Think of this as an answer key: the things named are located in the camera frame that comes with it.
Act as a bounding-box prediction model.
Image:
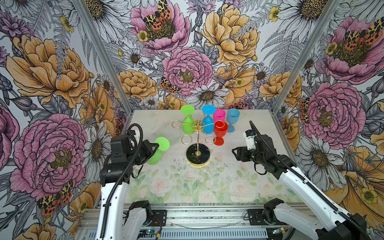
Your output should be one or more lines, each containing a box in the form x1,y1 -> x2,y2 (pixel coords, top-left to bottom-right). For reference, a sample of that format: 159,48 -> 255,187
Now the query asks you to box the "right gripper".
231,146 -> 266,166

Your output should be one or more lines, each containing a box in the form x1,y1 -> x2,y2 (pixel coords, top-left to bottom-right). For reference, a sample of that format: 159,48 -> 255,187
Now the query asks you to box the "green wine glass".
181,105 -> 195,135
155,137 -> 171,162

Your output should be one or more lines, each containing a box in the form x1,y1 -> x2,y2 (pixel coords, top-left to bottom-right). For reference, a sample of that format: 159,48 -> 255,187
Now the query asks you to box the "red wine glass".
214,120 -> 229,146

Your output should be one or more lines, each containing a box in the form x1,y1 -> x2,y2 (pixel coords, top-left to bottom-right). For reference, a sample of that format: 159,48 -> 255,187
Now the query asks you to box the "light blue wine glass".
227,109 -> 240,133

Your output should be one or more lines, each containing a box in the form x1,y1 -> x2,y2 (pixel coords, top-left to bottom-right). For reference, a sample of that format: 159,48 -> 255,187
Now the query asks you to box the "pink wine glass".
213,109 -> 226,122

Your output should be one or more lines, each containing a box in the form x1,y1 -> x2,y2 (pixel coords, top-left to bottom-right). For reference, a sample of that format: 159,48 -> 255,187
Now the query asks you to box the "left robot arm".
95,130 -> 159,240

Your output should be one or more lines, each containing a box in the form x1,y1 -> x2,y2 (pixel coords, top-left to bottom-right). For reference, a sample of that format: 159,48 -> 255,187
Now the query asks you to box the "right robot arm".
232,135 -> 370,240

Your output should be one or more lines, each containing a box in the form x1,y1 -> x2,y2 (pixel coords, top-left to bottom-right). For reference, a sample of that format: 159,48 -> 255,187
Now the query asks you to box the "gold wine glass rack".
171,116 -> 216,168

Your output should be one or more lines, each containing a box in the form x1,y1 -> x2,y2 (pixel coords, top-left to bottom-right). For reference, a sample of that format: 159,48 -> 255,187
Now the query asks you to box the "small green circuit board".
137,229 -> 161,239

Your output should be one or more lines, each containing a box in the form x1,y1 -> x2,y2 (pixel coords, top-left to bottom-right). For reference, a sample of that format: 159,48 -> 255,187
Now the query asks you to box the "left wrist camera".
126,130 -> 140,145

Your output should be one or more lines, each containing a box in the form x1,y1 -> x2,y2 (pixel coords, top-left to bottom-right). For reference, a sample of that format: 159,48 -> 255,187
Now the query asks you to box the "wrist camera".
243,130 -> 257,150
126,130 -> 140,145

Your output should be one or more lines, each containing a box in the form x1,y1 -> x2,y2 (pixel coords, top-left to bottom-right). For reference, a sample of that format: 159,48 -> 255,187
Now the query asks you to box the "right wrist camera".
243,130 -> 257,150

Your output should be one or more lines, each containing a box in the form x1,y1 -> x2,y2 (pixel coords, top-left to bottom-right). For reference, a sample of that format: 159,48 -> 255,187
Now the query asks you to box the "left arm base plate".
143,210 -> 168,227

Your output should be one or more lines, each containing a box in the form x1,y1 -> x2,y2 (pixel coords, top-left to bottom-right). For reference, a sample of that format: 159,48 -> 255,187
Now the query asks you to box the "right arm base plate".
247,209 -> 269,226

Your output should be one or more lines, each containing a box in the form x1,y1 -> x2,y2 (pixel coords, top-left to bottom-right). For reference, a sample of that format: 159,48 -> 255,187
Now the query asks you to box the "aluminium front rail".
74,201 -> 343,240

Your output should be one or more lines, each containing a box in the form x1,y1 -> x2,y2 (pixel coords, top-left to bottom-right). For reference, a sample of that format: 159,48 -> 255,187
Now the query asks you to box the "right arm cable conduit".
248,120 -> 373,240

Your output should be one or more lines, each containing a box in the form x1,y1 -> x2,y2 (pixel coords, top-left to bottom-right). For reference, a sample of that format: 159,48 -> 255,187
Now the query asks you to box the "left aluminium corner post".
74,1 -> 134,117

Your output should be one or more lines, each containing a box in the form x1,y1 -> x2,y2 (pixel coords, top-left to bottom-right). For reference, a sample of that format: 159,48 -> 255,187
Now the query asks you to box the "aluminium corner post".
74,1 -> 134,117
271,0 -> 341,114

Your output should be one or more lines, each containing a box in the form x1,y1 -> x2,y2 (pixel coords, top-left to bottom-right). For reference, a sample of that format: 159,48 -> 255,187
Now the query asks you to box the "right aluminium corner post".
271,0 -> 341,114

